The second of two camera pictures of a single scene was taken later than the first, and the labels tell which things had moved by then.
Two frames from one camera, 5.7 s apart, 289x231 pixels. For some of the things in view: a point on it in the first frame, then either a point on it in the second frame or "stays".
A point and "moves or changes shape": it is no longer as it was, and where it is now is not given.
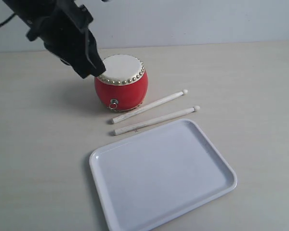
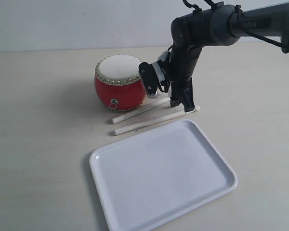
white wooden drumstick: x=146 y=106 moves or changes shape
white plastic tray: x=147 y=179 stays
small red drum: x=124 y=86 stays
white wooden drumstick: x=133 y=127 stays
